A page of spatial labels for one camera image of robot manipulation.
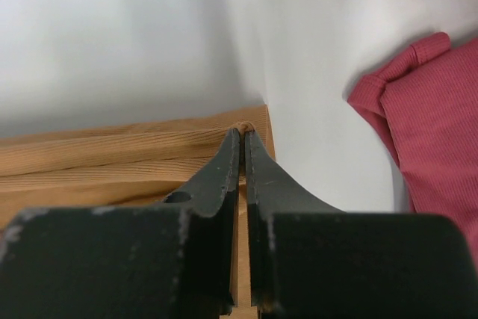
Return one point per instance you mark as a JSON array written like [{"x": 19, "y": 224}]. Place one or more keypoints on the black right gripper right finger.
[{"x": 270, "y": 190}]

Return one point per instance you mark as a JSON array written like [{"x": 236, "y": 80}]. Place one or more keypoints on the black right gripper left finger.
[{"x": 208, "y": 215}]

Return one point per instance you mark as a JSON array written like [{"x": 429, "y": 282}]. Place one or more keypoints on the mustard yellow tank top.
[{"x": 85, "y": 231}]

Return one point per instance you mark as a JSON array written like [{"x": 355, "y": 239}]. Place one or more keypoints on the red tank top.
[{"x": 423, "y": 106}]

